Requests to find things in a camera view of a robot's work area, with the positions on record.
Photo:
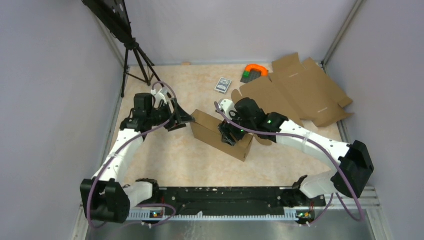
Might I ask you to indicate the blue playing card deck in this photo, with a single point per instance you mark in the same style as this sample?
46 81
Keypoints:
223 85

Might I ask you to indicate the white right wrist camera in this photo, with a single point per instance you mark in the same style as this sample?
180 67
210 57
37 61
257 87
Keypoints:
227 107

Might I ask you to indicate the orange curved toy piece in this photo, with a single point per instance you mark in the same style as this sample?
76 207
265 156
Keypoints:
257 67

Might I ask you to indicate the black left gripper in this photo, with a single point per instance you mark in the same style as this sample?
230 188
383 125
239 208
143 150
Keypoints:
179 120

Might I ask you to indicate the grey toy brick plate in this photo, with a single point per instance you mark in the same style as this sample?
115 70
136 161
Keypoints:
254 74

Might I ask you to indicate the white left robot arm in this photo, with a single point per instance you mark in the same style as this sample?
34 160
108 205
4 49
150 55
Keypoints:
105 197

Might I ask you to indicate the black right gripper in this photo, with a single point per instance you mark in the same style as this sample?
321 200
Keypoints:
226 129

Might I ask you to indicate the black tripod stand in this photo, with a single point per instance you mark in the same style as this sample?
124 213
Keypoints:
144 62

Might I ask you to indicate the black perforated board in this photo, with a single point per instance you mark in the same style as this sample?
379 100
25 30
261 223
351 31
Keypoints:
114 15

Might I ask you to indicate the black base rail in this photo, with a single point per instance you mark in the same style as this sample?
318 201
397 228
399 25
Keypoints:
234 201

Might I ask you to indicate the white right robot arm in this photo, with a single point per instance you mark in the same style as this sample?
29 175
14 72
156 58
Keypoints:
350 164

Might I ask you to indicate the brown cardboard box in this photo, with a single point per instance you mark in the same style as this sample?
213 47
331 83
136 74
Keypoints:
299 90
205 128

